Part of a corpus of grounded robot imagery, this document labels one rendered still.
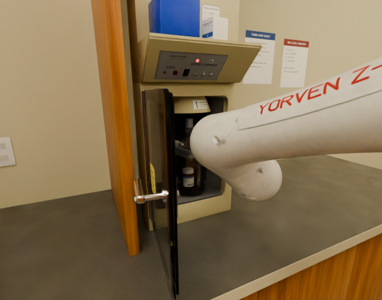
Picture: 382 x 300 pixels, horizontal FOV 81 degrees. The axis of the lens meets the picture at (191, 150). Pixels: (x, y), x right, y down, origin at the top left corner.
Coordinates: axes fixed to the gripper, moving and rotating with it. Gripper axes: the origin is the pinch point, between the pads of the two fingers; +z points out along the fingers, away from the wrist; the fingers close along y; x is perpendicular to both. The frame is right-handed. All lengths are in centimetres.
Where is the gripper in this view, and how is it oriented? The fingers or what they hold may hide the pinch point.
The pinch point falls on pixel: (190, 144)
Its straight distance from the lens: 79.4
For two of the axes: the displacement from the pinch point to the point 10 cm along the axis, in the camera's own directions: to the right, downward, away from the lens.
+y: -9.1, 1.1, -4.0
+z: -4.2, -2.3, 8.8
